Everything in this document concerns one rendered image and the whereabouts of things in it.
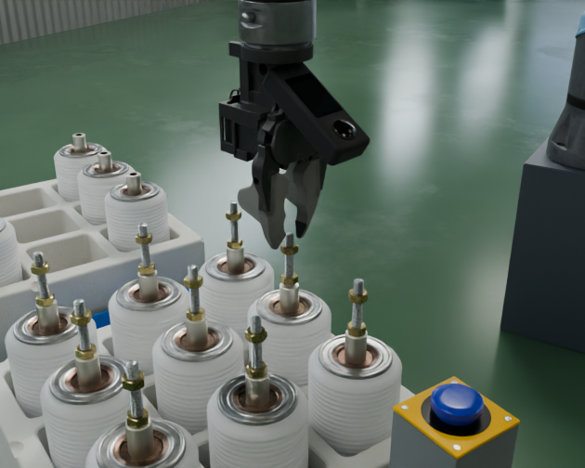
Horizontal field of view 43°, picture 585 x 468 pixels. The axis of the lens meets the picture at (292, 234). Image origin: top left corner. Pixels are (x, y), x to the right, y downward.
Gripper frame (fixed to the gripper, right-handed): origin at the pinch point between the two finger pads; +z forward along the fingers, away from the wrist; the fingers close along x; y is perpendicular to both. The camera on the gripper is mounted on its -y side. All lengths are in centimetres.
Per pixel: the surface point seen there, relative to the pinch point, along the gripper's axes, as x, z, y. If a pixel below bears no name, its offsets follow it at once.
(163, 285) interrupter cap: 6.9, 9.3, 14.6
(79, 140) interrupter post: -12, 7, 64
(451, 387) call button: 9.1, 1.6, -26.1
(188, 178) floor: -57, 35, 91
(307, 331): 1.5, 10.1, -3.8
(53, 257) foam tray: 3, 19, 49
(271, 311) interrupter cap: 2.2, 9.3, 1.2
